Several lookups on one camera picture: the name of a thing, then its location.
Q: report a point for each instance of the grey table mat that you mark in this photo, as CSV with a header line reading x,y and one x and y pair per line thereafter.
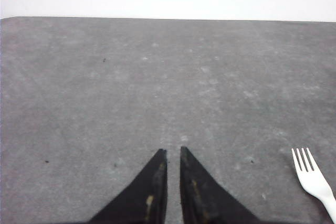
x,y
86,102

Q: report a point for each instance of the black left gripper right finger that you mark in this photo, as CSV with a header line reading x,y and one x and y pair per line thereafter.
x,y
203,200

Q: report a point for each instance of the white plastic fork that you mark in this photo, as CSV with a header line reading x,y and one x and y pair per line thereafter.
x,y
312,179

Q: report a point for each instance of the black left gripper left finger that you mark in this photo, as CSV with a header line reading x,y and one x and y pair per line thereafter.
x,y
144,200

